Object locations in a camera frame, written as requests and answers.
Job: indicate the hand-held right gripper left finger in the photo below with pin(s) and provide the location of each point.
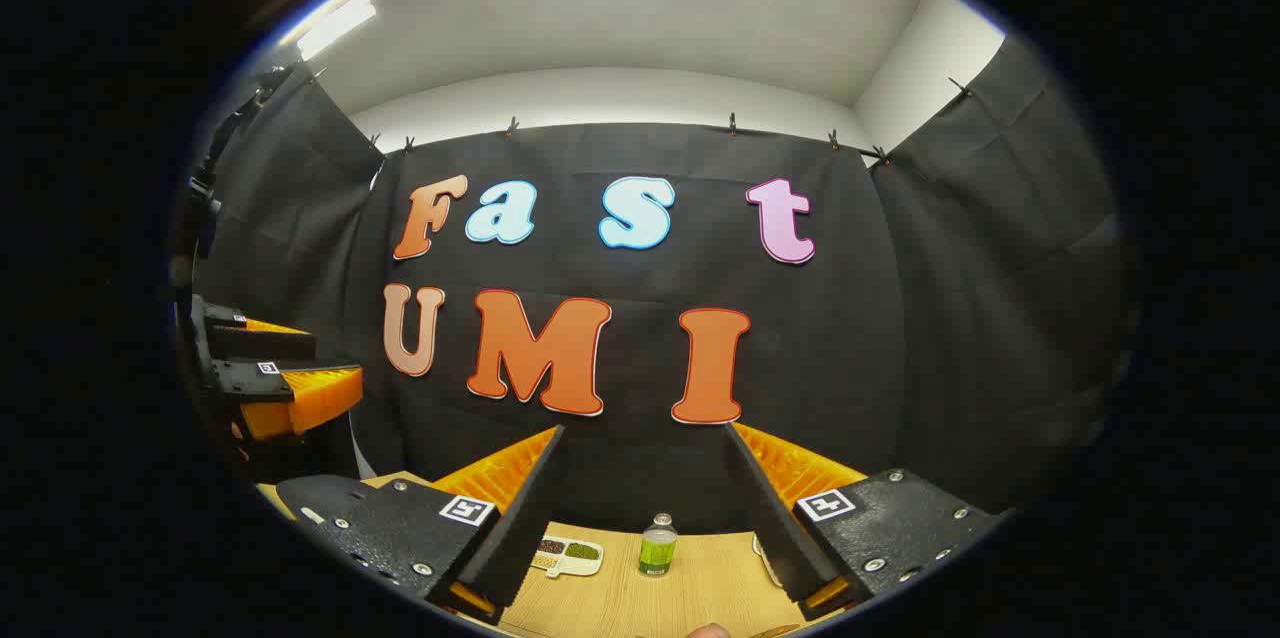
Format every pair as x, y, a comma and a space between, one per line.
520, 518

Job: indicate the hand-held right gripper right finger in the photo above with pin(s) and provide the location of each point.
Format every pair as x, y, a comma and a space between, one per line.
772, 518

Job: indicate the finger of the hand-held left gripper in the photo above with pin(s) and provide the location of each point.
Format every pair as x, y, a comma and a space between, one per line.
255, 380
260, 343

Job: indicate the white divided grain tray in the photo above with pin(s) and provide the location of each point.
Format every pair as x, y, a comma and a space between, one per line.
570, 554

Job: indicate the green label drink bottle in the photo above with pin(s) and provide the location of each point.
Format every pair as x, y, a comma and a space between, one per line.
657, 548

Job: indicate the narrow ceiling light strip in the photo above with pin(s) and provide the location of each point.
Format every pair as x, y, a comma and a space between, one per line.
338, 23

